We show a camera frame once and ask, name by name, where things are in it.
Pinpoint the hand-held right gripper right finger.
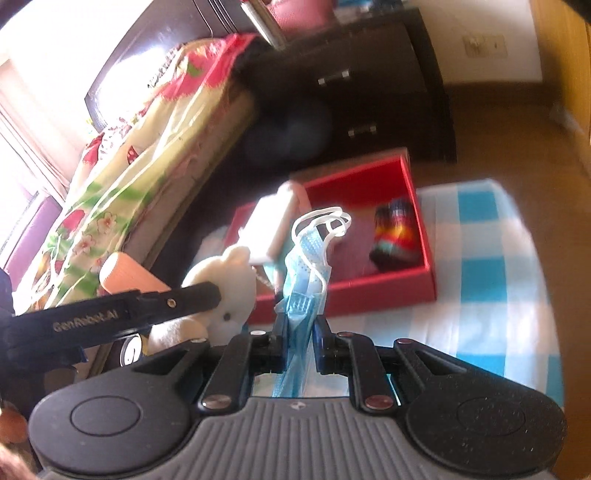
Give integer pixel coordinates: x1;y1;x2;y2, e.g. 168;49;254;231
314;316;462;411

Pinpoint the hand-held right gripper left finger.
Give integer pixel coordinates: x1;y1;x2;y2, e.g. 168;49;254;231
134;314;289;411

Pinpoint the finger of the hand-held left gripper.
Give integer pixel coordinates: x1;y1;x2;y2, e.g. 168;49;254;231
136;282;222;324

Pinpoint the white teddy bear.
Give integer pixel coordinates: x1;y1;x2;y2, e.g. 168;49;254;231
148;244;257;356

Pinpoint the blue face mask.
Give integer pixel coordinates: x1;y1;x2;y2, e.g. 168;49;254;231
272;208;354;398

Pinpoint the red cardboard box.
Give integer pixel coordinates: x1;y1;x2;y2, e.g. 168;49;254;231
226;148;437;319

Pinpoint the striped colourful cloth roll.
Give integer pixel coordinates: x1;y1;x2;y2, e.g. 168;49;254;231
368;196;421;265

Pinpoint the person's left forearm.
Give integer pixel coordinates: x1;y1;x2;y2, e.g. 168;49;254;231
0;401;35;480

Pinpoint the peach ribbed bottle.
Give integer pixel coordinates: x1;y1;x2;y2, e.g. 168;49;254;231
99;252;171;296

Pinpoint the silver drink can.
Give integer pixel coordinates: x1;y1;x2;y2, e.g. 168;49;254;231
119;335;148;367

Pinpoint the purple cloth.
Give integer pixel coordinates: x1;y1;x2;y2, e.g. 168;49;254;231
0;194;63;305

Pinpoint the bed mattress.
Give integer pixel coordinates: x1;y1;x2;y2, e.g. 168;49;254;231
129;88;257;264

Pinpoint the floral quilt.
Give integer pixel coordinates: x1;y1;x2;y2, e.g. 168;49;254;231
34;34;259;301

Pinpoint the blue white checked tablecloth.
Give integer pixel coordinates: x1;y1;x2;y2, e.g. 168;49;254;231
198;178;561;402

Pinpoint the pink curtain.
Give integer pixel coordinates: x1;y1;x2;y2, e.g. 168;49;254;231
0;60;70;199

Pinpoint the dark wooden headboard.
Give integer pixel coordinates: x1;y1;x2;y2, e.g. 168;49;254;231
84;0;254;132

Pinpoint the steel thermos flask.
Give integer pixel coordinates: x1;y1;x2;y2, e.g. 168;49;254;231
240;0;287;51

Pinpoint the dark wooden nightstand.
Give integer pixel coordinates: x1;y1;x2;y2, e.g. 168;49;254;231
240;7;458;162

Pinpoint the pink plastic basket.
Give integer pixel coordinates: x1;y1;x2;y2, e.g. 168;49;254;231
272;0;333;33

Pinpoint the clear plastic wrapper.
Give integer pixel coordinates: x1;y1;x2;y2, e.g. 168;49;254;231
554;104;589;137

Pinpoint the wooden wardrobe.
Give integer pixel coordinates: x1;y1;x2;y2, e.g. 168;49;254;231
529;0;591;148

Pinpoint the wall socket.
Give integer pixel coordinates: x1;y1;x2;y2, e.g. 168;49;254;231
463;36;507;58

